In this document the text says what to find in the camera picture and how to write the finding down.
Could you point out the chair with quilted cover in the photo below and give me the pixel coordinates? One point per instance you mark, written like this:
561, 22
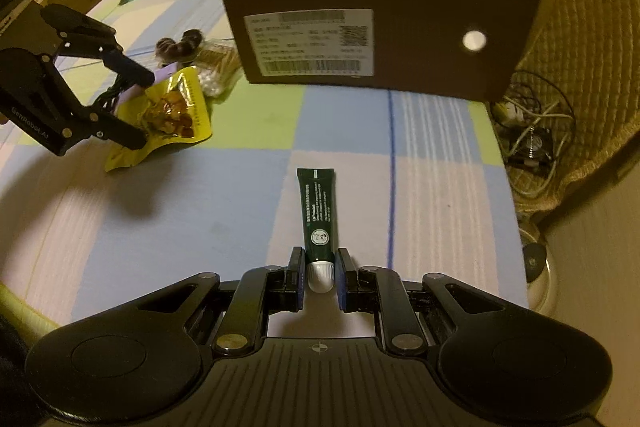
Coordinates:
590, 32

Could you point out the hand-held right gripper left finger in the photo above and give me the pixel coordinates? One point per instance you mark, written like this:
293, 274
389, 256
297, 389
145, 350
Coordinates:
299, 279

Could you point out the purple tube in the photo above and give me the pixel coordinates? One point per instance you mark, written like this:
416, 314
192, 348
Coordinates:
167, 71

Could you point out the dark velvet scrunchie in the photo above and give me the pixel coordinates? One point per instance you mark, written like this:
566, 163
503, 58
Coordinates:
175, 49

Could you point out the clear snack packet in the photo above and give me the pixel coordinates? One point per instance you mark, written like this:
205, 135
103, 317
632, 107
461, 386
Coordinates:
215, 62

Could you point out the yellow snack packet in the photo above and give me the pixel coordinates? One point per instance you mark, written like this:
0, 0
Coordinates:
185, 107

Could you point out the round white pot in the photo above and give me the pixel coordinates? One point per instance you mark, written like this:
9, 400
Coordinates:
537, 267

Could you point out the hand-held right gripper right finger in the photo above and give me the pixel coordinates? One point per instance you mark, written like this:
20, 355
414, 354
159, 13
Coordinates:
343, 281

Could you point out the brown cardboard shoe box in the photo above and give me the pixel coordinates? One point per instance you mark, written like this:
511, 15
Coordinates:
425, 72

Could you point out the dark green tube white cap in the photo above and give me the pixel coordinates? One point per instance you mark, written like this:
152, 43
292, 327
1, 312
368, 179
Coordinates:
316, 217

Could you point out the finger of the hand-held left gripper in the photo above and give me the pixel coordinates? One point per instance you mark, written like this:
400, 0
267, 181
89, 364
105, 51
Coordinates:
120, 134
130, 69

